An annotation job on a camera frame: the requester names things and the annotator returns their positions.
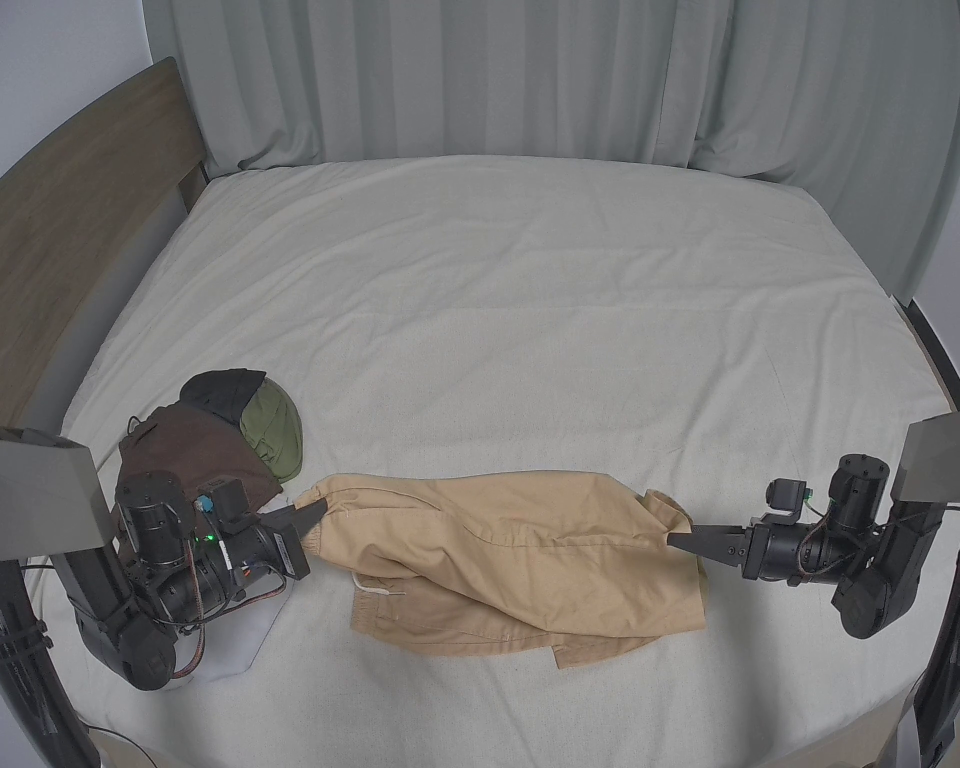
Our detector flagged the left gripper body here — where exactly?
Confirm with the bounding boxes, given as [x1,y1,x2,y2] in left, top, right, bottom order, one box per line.
[212,519,313,599]

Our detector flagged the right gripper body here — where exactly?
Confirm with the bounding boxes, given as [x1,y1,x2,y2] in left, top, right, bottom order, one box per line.
[741,522,841,586]

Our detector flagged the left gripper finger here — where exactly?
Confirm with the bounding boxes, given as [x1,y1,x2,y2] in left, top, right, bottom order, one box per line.
[262,498,329,537]

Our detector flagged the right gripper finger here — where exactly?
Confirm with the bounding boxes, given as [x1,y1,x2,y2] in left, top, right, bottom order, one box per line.
[666,525,751,567]

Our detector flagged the tan shorts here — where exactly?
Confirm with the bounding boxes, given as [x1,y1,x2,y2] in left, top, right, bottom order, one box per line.
[288,468,710,670]

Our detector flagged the bed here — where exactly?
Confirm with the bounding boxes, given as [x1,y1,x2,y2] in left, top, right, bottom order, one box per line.
[0,58,960,768]

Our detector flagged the white garment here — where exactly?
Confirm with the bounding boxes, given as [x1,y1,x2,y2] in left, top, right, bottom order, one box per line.
[171,581,292,685]

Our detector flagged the green garment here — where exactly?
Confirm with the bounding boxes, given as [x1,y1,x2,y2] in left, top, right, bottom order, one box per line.
[240,377,306,485]

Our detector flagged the brown garment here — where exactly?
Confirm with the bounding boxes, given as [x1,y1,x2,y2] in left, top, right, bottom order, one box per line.
[118,402,285,519]

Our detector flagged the black garment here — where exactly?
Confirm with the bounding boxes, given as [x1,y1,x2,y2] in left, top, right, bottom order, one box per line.
[182,369,269,436]

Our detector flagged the pale green curtain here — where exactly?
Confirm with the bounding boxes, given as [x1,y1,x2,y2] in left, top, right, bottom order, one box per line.
[142,0,960,301]

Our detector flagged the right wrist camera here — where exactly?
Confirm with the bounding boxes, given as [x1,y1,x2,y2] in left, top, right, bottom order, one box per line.
[752,478,815,530]

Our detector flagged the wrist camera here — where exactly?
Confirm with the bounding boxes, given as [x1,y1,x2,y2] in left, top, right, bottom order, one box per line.
[752,478,815,530]
[196,480,256,537]

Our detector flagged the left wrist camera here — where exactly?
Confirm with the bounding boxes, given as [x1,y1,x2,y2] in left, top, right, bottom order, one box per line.
[196,480,256,537]

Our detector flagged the black cable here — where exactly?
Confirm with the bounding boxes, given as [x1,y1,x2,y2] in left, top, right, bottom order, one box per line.
[77,722,151,768]

